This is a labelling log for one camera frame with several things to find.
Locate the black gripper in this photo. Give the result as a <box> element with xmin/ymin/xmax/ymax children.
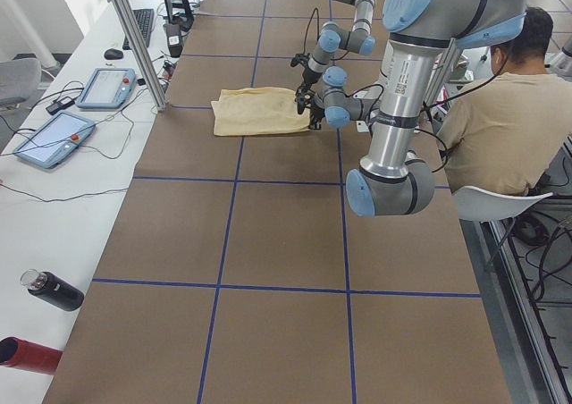
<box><xmin>308</xmin><ymin>97</ymin><xmax>324</xmax><ymax>130</ymax></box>
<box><xmin>296</xmin><ymin>67</ymin><xmax>318</xmax><ymax>97</ymax></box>

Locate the cream long-sleeve printed shirt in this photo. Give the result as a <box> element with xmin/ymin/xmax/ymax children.
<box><xmin>211</xmin><ymin>87</ymin><xmax>309</xmax><ymax>137</ymax></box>

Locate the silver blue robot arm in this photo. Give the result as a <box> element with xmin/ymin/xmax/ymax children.
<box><xmin>290</xmin><ymin>0</ymin><xmax>377</xmax><ymax>105</ymax></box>
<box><xmin>296</xmin><ymin>0</ymin><xmax>526</xmax><ymax>216</ymax></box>

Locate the black keyboard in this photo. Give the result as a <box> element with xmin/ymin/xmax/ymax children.
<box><xmin>132</xmin><ymin>8</ymin><xmax>155</xmax><ymax>47</ymax></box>

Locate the white plastic chair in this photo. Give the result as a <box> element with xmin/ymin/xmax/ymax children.
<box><xmin>452</xmin><ymin>186</ymin><xmax>553</xmax><ymax>223</ymax></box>

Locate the seated person in beige shirt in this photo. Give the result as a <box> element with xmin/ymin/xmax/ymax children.
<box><xmin>438</xmin><ymin>7</ymin><xmax>571</xmax><ymax>196</ymax></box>

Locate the far blue teach pendant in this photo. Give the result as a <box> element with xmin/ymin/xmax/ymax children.
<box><xmin>75</xmin><ymin>68</ymin><xmax>137</xmax><ymax>110</ymax></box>

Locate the blue teach pendant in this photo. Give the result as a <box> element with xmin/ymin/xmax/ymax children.
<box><xmin>75</xmin><ymin>68</ymin><xmax>137</xmax><ymax>110</ymax></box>
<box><xmin>13</xmin><ymin>111</ymin><xmax>96</xmax><ymax>169</ymax></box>

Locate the black computer mouse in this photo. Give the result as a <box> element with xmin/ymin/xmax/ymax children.
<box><xmin>104</xmin><ymin>48</ymin><xmax>124</xmax><ymax>61</ymax></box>

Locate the black power adapter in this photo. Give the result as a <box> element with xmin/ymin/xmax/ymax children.
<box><xmin>46</xmin><ymin>98</ymin><xmax>75</xmax><ymax>115</ymax></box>

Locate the near blue teach pendant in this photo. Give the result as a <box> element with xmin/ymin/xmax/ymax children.
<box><xmin>13</xmin><ymin>111</ymin><xmax>96</xmax><ymax>169</ymax></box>

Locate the black thermos bottle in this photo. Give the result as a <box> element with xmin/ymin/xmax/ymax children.
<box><xmin>20</xmin><ymin>269</ymin><xmax>84</xmax><ymax>312</ymax></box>

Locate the red bottle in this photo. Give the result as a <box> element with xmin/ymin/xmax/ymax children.
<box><xmin>1</xmin><ymin>337</ymin><xmax>63</xmax><ymax>375</ymax></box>

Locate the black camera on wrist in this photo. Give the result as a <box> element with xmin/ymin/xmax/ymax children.
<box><xmin>290</xmin><ymin>53</ymin><xmax>310</xmax><ymax>68</ymax></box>
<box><xmin>295</xmin><ymin>89</ymin><xmax>315</xmax><ymax>114</ymax></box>

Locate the aluminium frame post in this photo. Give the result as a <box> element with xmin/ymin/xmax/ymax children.
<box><xmin>111</xmin><ymin>0</ymin><xmax>166</xmax><ymax>112</ymax></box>

